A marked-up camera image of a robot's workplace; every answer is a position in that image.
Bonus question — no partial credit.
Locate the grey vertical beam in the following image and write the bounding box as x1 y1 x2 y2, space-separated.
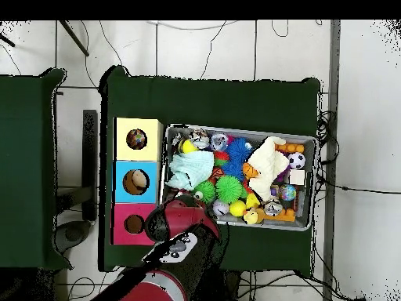
322 20 342 301

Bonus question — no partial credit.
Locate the small black white soccer ball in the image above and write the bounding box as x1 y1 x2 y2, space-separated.
287 152 307 170

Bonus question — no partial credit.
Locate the blue spiky rubber ball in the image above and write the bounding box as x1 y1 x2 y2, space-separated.
220 158 247 179

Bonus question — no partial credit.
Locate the thin black rod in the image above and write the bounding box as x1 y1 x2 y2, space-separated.
56 20 90 59

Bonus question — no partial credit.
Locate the black upright panel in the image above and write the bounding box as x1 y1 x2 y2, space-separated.
82 109 99 222

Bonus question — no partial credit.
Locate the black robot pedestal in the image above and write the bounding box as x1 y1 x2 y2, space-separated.
215 268 251 301

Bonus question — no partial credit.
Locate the grey round base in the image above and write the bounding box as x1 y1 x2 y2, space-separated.
55 219 92 255

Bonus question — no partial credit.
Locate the colourful patterned knotted toy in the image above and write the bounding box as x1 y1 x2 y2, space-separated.
127 129 149 151

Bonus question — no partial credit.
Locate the blue furry monster toy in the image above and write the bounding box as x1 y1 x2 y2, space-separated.
226 137 253 161

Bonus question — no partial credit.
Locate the cream muslin cloth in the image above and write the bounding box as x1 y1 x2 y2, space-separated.
244 136 291 201

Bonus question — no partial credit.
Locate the green furry monster toy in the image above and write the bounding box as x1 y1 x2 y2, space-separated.
193 180 217 205

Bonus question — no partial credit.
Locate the green spiky rubber ball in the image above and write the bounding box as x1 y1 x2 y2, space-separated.
215 175 244 205

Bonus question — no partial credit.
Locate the wooden box with three holes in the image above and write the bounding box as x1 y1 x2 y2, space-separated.
112 117 163 245

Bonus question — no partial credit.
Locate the clear mesh bin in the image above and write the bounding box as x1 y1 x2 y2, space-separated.
159 122 317 231

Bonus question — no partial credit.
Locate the small orange basketball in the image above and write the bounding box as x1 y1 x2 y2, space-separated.
242 162 258 180

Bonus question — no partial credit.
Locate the mint green muslin cloth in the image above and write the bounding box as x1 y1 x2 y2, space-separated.
165 150 215 191

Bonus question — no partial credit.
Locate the dark green table cloth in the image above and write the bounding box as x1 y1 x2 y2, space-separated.
0 67 69 272
99 64 322 277

